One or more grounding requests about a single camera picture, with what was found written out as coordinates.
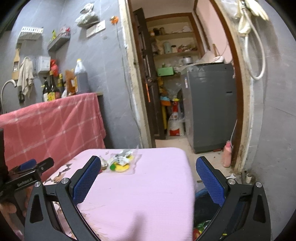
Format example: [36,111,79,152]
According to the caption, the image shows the dark sauce bottle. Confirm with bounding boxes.
[48,71,61,101]

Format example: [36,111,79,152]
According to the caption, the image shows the grey washing machine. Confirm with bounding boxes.
[181,63,237,153]

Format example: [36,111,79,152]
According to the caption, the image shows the white hose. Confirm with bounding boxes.
[237,0,270,81]

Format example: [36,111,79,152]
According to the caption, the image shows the white red sack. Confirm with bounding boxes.
[167,101,185,137]

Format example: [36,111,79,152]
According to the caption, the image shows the green box on shelf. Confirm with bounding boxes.
[157,67,174,77]

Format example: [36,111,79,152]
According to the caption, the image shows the chrome faucet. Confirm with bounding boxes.
[1,79,16,114]

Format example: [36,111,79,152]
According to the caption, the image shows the large dark liquid jug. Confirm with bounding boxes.
[74,59,90,94]

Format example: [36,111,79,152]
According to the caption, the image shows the green plastic package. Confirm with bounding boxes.
[196,220,211,233]

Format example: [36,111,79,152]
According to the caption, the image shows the grey wall shelf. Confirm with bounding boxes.
[47,32,71,52]

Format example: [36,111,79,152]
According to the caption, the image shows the red checkered cloth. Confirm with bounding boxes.
[1,93,106,180]

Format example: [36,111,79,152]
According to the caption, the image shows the pink bottle on floor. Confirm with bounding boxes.
[222,141,232,168]

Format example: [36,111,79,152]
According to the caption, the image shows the pink floral tablecloth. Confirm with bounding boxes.
[43,147,197,241]

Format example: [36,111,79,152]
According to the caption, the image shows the white wall dispenser box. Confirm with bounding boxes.
[36,56,51,74]

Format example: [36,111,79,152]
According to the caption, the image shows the wooden shelf unit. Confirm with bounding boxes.
[145,13,205,69]

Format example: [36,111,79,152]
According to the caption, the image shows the person's hand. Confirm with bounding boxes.
[1,187,32,235]

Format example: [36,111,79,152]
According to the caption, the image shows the wooden cutting board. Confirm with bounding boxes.
[11,48,20,81]

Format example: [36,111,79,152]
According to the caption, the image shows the hanging beige towel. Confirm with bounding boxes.
[17,57,34,98]

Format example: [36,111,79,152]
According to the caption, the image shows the clear bag yellow green pieces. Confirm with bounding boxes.
[106,149,142,175]

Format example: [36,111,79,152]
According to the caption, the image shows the blue lined trash bin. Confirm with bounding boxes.
[193,188,220,229]

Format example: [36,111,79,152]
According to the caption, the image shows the white wall rack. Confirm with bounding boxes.
[18,27,44,40]

